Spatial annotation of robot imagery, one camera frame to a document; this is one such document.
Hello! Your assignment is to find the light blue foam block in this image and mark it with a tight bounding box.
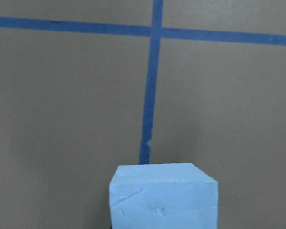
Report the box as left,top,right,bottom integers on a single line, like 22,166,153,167
109,163,218,229

